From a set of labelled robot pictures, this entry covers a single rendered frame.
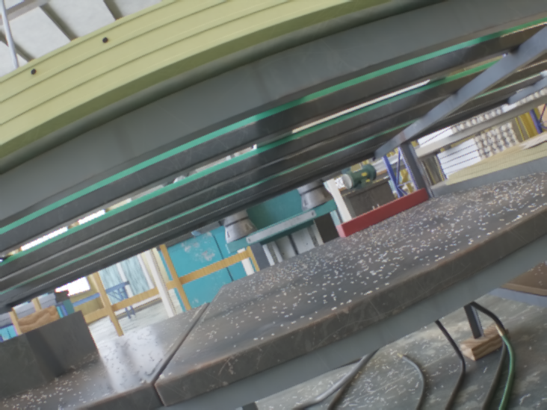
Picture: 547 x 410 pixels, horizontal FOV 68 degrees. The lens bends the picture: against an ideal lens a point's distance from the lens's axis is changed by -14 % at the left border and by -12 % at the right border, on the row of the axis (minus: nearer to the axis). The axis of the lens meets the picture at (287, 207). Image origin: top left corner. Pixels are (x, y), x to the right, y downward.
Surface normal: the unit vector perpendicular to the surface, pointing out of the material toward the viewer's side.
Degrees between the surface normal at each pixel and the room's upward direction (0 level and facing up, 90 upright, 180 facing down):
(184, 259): 90
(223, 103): 90
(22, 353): 90
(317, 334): 90
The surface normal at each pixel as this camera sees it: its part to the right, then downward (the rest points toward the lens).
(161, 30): 0.06, -0.06
